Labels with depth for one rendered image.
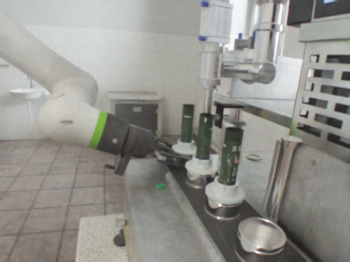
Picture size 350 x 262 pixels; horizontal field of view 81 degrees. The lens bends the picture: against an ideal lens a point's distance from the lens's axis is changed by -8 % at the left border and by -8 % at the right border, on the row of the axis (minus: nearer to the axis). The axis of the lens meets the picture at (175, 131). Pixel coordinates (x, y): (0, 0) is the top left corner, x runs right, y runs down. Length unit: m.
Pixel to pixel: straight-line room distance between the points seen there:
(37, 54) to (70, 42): 3.36
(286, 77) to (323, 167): 0.38
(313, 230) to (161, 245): 0.22
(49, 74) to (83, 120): 0.16
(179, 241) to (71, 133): 0.30
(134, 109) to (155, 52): 1.17
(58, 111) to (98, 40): 3.46
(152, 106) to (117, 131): 2.85
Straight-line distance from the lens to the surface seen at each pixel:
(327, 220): 0.35
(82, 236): 0.82
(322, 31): 0.33
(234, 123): 0.63
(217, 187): 0.41
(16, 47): 0.61
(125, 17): 4.00
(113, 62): 3.92
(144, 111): 3.34
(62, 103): 0.51
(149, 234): 0.40
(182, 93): 4.17
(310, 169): 0.35
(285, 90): 0.68
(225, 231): 0.40
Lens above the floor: 1.29
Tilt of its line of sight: 16 degrees down
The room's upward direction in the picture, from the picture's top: 4 degrees clockwise
